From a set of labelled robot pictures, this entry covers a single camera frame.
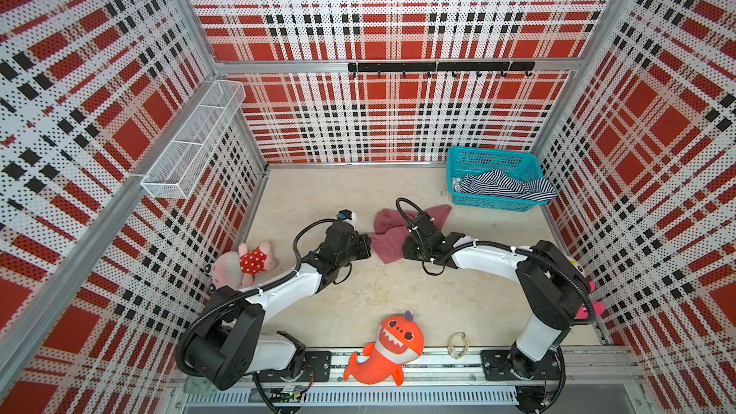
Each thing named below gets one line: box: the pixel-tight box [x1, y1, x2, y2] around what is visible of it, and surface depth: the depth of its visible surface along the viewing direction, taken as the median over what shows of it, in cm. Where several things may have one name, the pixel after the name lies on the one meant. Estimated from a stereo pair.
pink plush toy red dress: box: [211, 241, 276, 289], surface depth 89 cm
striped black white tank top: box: [452, 168, 558, 201], surface depth 113 cm
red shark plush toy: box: [343, 310, 425, 387], surface depth 72 cm
